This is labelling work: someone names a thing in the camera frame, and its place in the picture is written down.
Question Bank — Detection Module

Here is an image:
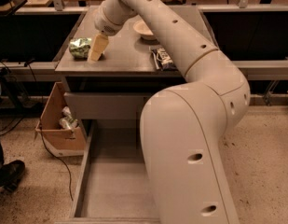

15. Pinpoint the open grey middle drawer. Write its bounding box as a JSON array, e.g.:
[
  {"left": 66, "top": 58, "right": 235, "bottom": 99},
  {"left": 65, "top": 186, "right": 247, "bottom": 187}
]
[{"left": 55, "top": 120, "right": 160, "bottom": 224}]

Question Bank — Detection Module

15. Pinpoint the crushed green can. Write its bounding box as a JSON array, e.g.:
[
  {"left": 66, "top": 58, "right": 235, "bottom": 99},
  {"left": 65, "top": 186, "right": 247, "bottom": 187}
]
[{"left": 69, "top": 37, "right": 91, "bottom": 59}]

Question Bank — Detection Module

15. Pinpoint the black shoe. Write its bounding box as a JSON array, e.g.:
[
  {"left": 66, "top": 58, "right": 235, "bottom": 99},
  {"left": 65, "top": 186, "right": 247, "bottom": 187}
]
[{"left": 0, "top": 160, "right": 25, "bottom": 192}]

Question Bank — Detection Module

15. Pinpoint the cardboard box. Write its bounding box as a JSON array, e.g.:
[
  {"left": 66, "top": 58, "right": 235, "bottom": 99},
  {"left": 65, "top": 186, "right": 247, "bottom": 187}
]
[{"left": 35, "top": 82, "right": 86, "bottom": 157}]

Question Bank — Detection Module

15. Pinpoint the black floor cable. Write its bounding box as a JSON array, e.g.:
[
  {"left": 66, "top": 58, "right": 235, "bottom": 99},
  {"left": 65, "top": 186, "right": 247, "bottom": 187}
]
[{"left": 25, "top": 59, "right": 75, "bottom": 202}]

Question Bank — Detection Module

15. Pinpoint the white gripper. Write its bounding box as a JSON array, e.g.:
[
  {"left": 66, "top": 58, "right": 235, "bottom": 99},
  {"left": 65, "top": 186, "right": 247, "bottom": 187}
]
[{"left": 88, "top": 6, "right": 124, "bottom": 62}]

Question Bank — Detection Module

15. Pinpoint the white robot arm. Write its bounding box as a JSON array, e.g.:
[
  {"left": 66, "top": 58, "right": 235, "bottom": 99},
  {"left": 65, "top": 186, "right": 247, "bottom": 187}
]
[{"left": 89, "top": 0, "right": 250, "bottom": 224}]

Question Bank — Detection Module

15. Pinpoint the blue chip bag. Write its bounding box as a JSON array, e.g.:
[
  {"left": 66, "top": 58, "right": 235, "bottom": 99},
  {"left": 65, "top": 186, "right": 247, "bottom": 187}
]
[{"left": 150, "top": 48, "right": 177, "bottom": 71}]

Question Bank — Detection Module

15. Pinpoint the grey drawer cabinet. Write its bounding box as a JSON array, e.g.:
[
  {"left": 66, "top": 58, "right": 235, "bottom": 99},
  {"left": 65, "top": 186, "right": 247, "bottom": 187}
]
[{"left": 53, "top": 5, "right": 228, "bottom": 224}]

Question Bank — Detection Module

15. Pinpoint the closed grey top drawer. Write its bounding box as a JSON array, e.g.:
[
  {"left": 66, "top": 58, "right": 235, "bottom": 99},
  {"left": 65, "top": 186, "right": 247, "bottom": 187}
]
[{"left": 64, "top": 92, "right": 152, "bottom": 119}]

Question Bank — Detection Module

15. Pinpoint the white bowl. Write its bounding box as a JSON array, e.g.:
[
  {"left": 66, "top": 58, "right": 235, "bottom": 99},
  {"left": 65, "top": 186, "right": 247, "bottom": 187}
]
[{"left": 133, "top": 20, "right": 156, "bottom": 41}]

